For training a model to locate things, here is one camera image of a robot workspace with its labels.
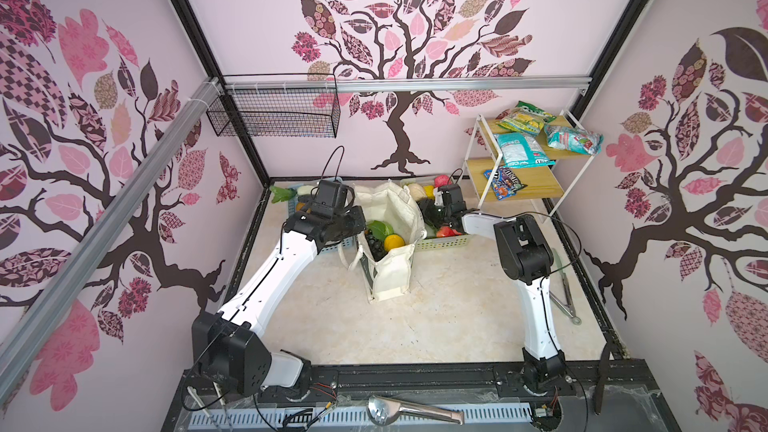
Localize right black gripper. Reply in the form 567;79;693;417
411;199;453;228

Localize cream canvas grocery bag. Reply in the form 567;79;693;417
338;181;427;302

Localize green cabbage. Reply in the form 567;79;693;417
367;220;394;241

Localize orange fruit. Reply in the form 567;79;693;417
383;234;406;252

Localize dark grape bunch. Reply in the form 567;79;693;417
366;234;387;262

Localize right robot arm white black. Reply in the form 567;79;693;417
429;184;567;395

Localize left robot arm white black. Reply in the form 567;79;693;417
191;180;366;397

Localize M&M candy bag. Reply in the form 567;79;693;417
484;167;527;201

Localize yellow green snack bag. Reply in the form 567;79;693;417
498;101;556;137

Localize white teal red snack bag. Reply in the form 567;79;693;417
544;125;604;156

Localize red apple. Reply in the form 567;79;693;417
436;226;459;238

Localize green plastic fruit basket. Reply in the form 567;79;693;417
400;176;469;252

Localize pink dragon fruit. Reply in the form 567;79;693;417
434;175;452;188

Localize blue plastic vegetable basket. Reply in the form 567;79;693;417
283;186;364;251

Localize beige cauliflower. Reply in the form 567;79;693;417
407;183;427;201

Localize green lettuce leaf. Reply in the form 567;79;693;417
269;185;297;203

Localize white wire wooden shelf rack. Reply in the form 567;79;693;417
462;115;595;216

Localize black wire wall basket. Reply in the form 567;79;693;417
207;72;341;138

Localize green handled floor tongs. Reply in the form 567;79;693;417
550;250;582;326

